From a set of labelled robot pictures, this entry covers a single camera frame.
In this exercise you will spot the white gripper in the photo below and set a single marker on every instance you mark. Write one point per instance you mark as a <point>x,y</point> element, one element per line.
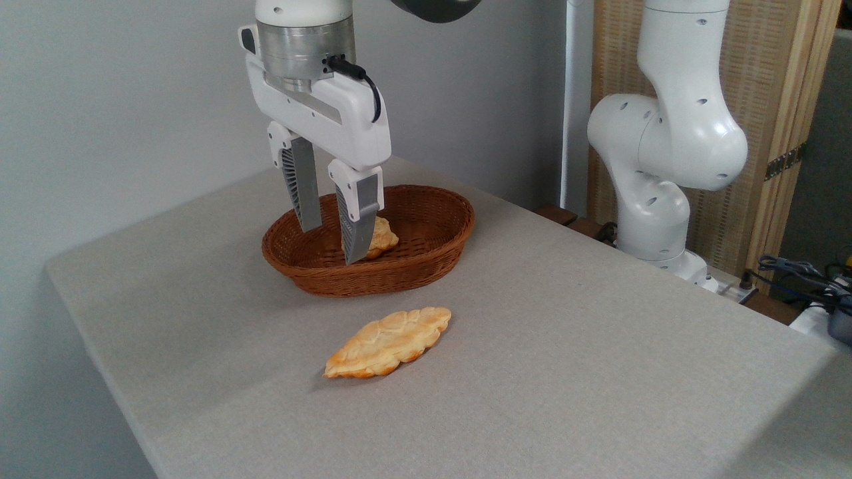
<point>346,120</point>

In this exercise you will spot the rattan wooden folding screen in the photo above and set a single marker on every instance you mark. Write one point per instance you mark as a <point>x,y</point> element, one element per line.
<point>759,66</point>

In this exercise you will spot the small golden bread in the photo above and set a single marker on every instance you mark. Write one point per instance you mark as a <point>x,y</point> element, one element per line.
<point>383,238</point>

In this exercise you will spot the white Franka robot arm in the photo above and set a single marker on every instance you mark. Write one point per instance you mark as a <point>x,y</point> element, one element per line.
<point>665,133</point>

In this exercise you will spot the metal screen hinge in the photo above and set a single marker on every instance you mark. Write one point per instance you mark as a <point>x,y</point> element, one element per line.
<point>784,161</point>

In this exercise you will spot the brown wicker basket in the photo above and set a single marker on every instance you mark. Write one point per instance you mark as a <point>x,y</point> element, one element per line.
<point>426,246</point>

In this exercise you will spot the large leaf-shaped bread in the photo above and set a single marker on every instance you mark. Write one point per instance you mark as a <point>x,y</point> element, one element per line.
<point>389,342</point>

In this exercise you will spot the white vertical pole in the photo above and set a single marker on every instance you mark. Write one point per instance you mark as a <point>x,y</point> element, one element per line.
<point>576,100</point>

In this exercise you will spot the dark brown wooden block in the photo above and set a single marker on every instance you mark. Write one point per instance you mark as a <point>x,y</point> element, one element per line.
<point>558,214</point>

